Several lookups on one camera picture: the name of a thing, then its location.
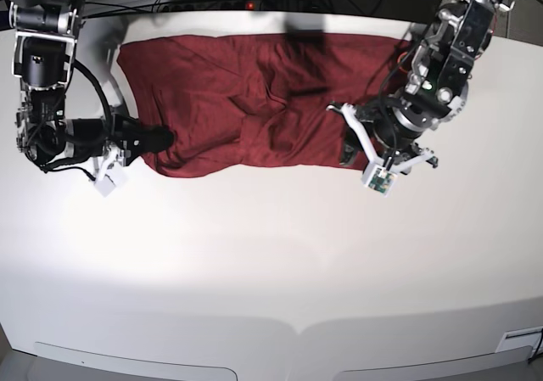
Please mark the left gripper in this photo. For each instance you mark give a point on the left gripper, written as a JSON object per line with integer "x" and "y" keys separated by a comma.
{"x": 375, "y": 132}

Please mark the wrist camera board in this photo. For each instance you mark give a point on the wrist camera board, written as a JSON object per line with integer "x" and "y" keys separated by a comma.
{"x": 378, "y": 178}
{"x": 114, "y": 178}

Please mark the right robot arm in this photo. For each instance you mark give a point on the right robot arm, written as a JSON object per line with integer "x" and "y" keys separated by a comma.
{"x": 46, "y": 39}

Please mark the black power strip red switch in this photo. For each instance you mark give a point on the black power strip red switch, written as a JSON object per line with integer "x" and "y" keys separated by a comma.
{"x": 226, "y": 5}

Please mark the white label plate on table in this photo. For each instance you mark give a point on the white label plate on table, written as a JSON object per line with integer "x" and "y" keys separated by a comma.
{"x": 531, "y": 337}

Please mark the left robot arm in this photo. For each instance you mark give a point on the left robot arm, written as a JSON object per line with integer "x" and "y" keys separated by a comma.
{"x": 427, "y": 87}

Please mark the dark red long-sleeve T-shirt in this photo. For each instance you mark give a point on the dark red long-sleeve T-shirt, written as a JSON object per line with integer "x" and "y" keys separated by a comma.
{"x": 256, "y": 100}

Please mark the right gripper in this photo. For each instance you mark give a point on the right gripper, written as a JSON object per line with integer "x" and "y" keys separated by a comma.
{"x": 130, "y": 139}

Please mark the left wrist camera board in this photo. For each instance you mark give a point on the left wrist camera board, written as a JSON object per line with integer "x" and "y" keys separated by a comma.
{"x": 378, "y": 178}

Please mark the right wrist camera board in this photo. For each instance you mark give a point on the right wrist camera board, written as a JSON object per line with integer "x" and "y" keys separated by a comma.
{"x": 114, "y": 178}

